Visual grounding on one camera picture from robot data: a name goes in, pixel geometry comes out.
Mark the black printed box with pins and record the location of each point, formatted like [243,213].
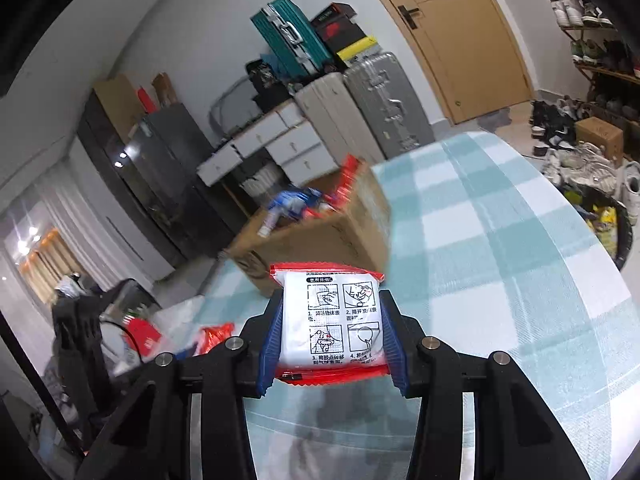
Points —
[260,77]

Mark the pile of sneakers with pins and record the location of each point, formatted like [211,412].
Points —
[585,165]

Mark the silver suitcase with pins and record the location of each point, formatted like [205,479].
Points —
[390,105]

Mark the flat red bag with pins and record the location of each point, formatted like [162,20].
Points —
[146,101]

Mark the brown cardboard sheets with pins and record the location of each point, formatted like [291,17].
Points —
[165,89]

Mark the grey curved frame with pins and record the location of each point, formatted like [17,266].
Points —
[220,100]

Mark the white red-edged packet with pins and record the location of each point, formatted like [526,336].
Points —
[330,325]

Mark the white desk with drawers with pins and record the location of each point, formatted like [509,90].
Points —
[295,150]

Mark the grey floor mat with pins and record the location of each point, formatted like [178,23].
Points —
[495,117]

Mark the black trash bin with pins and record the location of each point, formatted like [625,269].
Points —
[622,240]

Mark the dark wardrobe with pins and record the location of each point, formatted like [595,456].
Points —
[100,145]

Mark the tan wooden door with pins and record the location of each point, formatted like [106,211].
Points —
[450,50]

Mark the beige suitcase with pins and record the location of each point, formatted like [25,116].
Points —
[335,115]

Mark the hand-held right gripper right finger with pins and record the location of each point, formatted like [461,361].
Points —
[395,350]

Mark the dark grey fridge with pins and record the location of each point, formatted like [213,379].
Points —
[170,175]

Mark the blue cookie packet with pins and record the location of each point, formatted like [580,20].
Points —
[295,202]

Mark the small cardboard box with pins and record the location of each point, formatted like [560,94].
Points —
[600,140]

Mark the brown cardboard box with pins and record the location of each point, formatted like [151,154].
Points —
[320,245]

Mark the beige curtain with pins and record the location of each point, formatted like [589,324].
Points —
[50,265]

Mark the yellow black shoe box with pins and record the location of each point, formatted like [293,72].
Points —
[357,50]

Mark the red cracker bag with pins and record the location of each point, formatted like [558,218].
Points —
[215,337]

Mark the red packet with black stripe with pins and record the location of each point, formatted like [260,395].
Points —
[347,182]

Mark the woven basket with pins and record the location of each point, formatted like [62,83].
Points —
[262,180]

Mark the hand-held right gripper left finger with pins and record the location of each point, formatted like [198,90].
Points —
[270,350]

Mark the dark chair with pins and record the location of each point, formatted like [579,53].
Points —
[125,292]

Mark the black shoe box red logo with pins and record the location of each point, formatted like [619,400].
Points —
[340,34]

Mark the white curtain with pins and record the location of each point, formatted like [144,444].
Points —
[85,210]

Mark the teal suitcase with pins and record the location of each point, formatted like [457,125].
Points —
[285,35]

